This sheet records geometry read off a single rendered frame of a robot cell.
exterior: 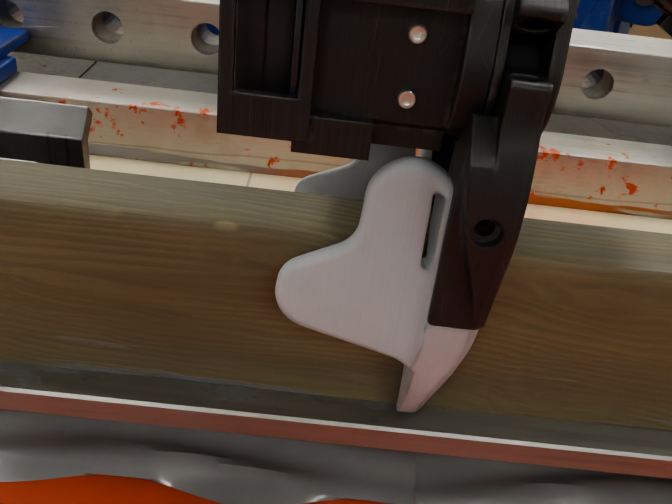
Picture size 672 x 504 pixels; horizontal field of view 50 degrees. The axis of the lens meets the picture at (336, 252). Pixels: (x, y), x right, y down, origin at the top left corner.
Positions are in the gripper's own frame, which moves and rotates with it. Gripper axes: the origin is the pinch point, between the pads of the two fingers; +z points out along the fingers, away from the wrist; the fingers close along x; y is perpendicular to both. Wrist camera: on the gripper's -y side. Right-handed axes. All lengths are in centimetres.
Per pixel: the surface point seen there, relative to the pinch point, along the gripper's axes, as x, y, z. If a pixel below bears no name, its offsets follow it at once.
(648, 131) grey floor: -308, -146, 99
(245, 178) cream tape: -21.4, 9.5, 5.0
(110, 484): 3.3, 10.6, 5.0
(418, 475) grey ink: 1.9, -0.3, 4.6
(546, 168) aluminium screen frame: -22.3, -9.6, 2.3
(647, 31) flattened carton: -408, -170, 75
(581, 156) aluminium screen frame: -22.4, -11.5, 1.3
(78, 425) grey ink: 1.2, 12.4, 4.6
